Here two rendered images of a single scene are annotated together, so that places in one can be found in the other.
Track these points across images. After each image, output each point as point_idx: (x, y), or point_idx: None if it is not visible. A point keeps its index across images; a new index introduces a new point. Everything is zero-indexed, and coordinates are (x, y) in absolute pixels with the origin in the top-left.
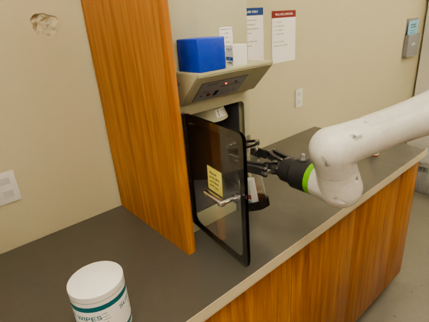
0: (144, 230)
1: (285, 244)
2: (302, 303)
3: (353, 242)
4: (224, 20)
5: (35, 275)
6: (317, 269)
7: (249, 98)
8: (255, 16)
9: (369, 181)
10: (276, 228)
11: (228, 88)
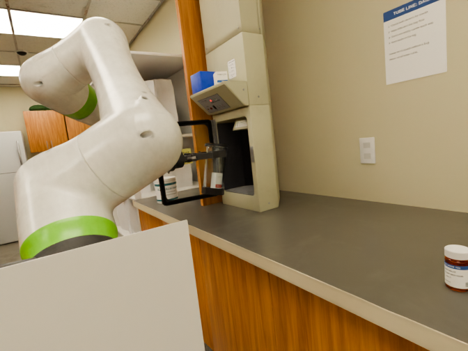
0: None
1: (190, 222)
2: (216, 310)
3: (275, 333)
4: (230, 56)
5: None
6: (225, 293)
7: (250, 114)
8: (425, 8)
9: (297, 262)
10: (212, 219)
11: (219, 104)
